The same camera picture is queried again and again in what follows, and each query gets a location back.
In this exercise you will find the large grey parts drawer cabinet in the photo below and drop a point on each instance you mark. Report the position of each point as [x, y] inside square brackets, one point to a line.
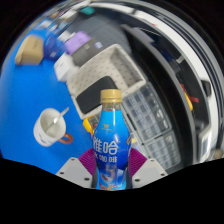
[146, 111]
[163, 151]

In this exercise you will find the purple bag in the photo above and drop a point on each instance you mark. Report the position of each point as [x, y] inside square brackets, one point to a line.
[76, 41]

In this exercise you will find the black rectangular device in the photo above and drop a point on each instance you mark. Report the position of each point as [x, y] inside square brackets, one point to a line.
[95, 95]

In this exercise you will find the blue drink bottle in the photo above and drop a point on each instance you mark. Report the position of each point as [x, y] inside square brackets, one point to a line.
[110, 133]

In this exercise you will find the yellow multimeter with red leads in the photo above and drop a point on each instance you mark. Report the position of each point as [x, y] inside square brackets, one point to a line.
[89, 124]

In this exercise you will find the teal box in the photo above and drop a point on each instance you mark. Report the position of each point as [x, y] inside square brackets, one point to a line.
[87, 10]

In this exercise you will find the tall dark grey box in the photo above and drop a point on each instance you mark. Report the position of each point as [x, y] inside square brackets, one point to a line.
[85, 55]

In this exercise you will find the blue box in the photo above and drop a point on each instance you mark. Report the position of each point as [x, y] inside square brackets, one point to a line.
[55, 46]

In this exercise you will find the dark workbench shelf unit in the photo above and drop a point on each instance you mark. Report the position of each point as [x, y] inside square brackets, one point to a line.
[173, 83]

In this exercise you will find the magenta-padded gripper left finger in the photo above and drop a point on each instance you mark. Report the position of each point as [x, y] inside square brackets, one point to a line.
[73, 171]

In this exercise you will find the small white box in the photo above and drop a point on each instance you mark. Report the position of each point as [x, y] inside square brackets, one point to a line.
[64, 66]

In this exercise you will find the white spoon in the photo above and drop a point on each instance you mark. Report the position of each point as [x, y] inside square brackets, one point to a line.
[60, 116]

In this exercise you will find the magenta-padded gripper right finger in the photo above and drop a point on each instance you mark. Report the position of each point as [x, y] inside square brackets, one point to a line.
[150, 170]

